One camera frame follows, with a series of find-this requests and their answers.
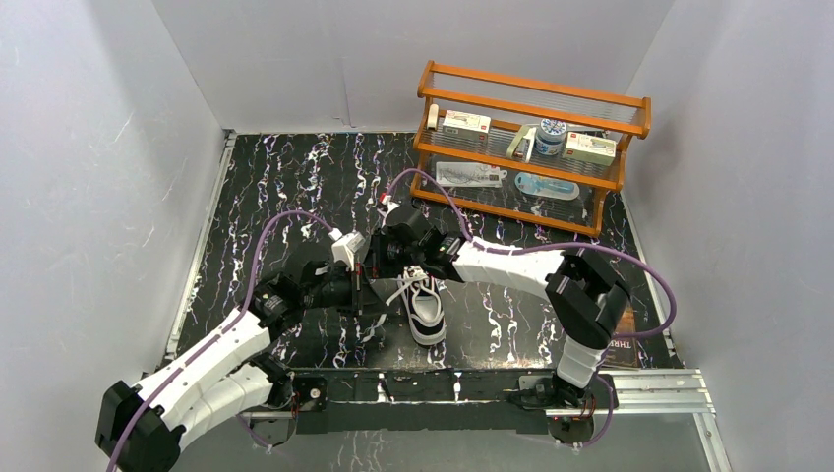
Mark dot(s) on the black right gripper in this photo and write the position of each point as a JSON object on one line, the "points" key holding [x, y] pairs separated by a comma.
{"points": [[376, 264]]}

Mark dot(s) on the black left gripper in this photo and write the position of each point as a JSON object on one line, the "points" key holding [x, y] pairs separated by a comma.
{"points": [[357, 287]]}

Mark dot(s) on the white shoelace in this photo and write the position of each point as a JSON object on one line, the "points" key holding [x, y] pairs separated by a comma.
{"points": [[384, 289]]}

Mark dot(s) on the black and white sneaker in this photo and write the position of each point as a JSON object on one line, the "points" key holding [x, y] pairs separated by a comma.
{"points": [[421, 298]]}

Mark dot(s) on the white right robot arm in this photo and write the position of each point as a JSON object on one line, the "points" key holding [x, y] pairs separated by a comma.
{"points": [[588, 297]]}

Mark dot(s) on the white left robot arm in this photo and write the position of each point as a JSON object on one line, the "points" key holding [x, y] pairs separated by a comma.
{"points": [[146, 426]]}

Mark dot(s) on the clear packaged item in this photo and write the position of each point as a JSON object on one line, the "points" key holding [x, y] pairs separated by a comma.
{"points": [[469, 175]]}

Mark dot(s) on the white box left shelf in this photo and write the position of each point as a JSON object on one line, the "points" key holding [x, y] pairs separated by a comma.
{"points": [[466, 125]]}

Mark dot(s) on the white box shelf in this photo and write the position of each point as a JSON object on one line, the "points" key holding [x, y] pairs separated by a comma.
{"points": [[466, 125], [590, 149]]}

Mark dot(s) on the small white tape roll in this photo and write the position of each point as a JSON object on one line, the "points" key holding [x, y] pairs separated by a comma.
{"points": [[432, 117]]}

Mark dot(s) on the blue packaged tool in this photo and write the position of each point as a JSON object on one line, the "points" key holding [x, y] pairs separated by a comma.
{"points": [[539, 186]]}

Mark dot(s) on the orange wooden shelf rack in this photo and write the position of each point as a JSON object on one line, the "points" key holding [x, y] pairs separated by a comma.
{"points": [[512, 102]]}

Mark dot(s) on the blue patterned round tin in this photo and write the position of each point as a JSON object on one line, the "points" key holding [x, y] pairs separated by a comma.
{"points": [[550, 136]]}

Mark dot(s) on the white box right shelf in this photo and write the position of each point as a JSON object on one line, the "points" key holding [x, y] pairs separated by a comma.
{"points": [[590, 149]]}

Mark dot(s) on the dark orange book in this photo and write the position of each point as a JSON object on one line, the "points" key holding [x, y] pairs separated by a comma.
{"points": [[627, 352]]}

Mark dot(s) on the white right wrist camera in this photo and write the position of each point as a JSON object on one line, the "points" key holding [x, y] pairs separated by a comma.
{"points": [[386, 205]]}

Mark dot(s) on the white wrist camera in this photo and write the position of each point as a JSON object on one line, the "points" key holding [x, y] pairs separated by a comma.
{"points": [[386, 205], [346, 247]]}

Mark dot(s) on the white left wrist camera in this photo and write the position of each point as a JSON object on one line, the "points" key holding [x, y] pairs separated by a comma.
{"points": [[346, 247]]}

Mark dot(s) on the black metal base frame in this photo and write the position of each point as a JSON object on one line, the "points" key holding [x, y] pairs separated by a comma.
{"points": [[524, 401]]}

